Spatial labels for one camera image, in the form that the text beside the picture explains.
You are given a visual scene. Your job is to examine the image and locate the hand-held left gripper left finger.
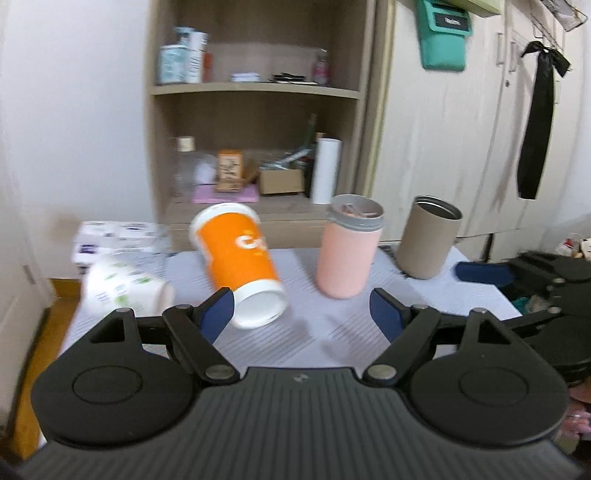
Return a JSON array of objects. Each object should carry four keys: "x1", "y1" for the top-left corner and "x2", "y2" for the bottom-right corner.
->
[{"x1": 90, "y1": 287, "x2": 241, "y2": 387}]

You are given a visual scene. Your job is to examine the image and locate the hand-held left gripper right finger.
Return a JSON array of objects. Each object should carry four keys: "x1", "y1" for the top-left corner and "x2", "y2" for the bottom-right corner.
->
[{"x1": 362, "y1": 288, "x2": 523, "y2": 387}]

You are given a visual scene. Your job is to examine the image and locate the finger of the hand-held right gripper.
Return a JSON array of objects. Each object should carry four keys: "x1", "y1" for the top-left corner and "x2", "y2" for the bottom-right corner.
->
[
  {"x1": 505, "y1": 302, "x2": 591, "y2": 335},
  {"x1": 455, "y1": 252, "x2": 591, "y2": 288}
]

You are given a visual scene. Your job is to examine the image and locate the orange paper cup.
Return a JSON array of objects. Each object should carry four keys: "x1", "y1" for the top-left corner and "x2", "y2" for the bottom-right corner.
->
[{"x1": 190, "y1": 202, "x2": 289, "y2": 330}]

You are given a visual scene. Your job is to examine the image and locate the white green-print paper cup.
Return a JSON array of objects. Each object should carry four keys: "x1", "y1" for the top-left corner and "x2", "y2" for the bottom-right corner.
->
[{"x1": 81, "y1": 256, "x2": 176, "y2": 321}]

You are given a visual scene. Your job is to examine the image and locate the pink cloth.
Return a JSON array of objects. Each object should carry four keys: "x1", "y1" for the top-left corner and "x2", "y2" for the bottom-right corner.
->
[{"x1": 560, "y1": 383, "x2": 591, "y2": 455}]

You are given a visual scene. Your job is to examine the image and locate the beige tumbler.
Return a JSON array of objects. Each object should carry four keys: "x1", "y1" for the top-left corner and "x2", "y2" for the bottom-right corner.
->
[{"x1": 396, "y1": 195, "x2": 463, "y2": 280}]

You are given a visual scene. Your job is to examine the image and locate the pink tumbler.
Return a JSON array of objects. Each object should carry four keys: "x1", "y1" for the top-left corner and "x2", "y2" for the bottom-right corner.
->
[{"x1": 316, "y1": 194, "x2": 385, "y2": 301}]

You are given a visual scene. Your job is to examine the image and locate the white printed paper sheet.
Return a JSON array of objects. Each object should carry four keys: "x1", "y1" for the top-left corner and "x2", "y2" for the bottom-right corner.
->
[{"x1": 44, "y1": 246, "x2": 525, "y2": 448}]

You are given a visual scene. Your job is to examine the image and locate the pink mat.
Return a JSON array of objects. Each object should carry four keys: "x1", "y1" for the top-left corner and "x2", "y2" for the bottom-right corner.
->
[{"x1": 192, "y1": 184, "x2": 260, "y2": 204}]

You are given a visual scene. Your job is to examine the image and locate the white blue tissue pack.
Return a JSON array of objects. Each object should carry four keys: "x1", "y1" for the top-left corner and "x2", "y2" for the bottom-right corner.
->
[{"x1": 71, "y1": 220, "x2": 172, "y2": 278}]

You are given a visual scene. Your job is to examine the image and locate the beige wardrobe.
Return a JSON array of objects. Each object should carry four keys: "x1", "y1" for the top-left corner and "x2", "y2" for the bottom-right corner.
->
[{"x1": 372, "y1": 0, "x2": 591, "y2": 252}]

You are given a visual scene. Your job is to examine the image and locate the orange carton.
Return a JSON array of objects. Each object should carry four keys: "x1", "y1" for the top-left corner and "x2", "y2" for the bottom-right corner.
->
[{"x1": 214, "y1": 150, "x2": 246, "y2": 193}]

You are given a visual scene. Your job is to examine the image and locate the cardboard box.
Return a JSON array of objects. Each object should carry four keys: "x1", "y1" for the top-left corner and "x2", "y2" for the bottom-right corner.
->
[{"x1": 257, "y1": 168, "x2": 306, "y2": 196}]

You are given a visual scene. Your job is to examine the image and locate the clear bottle beige cap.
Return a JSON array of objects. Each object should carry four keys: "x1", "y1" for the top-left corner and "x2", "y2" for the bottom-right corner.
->
[{"x1": 172, "y1": 136, "x2": 200, "y2": 199}]

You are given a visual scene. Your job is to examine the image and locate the white paper roll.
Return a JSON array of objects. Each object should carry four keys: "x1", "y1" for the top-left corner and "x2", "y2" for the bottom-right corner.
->
[{"x1": 310, "y1": 137, "x2": 344, "y2": 205}]

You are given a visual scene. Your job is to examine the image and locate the black ribbon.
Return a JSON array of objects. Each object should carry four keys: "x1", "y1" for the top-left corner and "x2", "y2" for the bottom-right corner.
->
[{"x1": 516, "y1": 41, "x2": 572, "y2": 200}]

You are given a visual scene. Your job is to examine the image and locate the dark glass bottle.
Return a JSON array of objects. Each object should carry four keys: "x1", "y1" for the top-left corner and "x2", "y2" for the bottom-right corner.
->
[{"x1": 304, "y1": 113, "x2": 320, "y2": 161}]

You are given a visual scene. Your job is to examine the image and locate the wooden shelf unit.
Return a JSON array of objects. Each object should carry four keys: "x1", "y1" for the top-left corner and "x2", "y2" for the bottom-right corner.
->
[{"x1": 145, "y1": 0, "x2": 398, "y2": 252}]

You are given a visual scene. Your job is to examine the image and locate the teal hanging bag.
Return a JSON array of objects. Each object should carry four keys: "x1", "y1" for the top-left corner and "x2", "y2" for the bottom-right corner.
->
[{"x1": 414, "y1": 0, "x2": 474, "y2": 73}]

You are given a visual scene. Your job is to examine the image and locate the black flat items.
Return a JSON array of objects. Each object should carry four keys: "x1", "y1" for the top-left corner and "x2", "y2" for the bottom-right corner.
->
[{"x1": 269, "y1": 72, "x2": 320, "y2": 86}]

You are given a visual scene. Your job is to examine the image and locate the small pink bottle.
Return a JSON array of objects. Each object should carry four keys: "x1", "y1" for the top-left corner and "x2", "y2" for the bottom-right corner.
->
[{"x1": 313, "y1": 49, "x2": 330, "y2": 86}]

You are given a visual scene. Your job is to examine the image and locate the teal patterned bottle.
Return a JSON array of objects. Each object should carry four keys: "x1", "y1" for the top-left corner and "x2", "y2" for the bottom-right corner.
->
[{"x1": 158, "y1": 27, "x2": 191, "y2": 85}]

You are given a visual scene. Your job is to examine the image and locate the white box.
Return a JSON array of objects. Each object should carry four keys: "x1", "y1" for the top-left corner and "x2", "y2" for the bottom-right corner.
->
[{"x1": 186, "y1": 31, "x2": 209, "y2": 84}]

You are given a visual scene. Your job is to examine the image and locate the green box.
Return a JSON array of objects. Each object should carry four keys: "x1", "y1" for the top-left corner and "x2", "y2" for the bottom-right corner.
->
[{"x1": 442, "y1": 0, "x2": 502, "y2": 17}]

